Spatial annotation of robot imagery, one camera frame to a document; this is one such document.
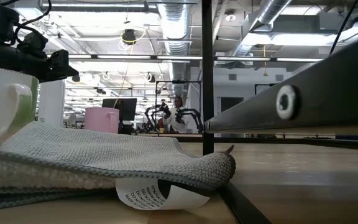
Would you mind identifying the black ceiling-hung device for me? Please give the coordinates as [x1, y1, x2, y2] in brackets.
[122, 29, 137, 45]

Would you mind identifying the grey knitted cloth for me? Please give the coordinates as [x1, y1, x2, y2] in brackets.
[0, 120, 237, 212]

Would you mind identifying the silver ventilation duct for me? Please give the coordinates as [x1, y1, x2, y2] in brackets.
[228, 0, 293, 58]
[156, 0, 193, 98]

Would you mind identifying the wooden shelf board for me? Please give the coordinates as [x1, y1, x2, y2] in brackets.
[178, 142, 358, 224]

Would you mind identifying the black background monitor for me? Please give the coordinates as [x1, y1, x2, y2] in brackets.
[101, 98, 138, 122]

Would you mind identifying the pink plastic mug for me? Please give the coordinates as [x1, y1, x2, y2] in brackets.
[84, 106, 121, 134]

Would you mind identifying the black background rig frame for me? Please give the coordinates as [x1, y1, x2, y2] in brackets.
[155, 80, 203, 134]

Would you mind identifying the person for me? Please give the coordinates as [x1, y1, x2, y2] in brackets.
[162, 96, 193, 134]

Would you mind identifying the white ceiling light strip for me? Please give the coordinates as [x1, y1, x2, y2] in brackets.
[68, 54, 202, 60]
[216, 57, 323, 62]

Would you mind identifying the wide white pillar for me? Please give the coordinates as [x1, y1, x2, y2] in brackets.
[37, 79, 67, 128]

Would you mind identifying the black shelf edge strip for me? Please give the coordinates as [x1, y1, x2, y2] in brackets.
[218, 182, 273, 224]

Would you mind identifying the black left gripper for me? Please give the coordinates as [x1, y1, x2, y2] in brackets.
[0, 43, 48, 82]

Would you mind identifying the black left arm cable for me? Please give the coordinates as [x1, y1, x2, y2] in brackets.
[11, 0, 53, 40]

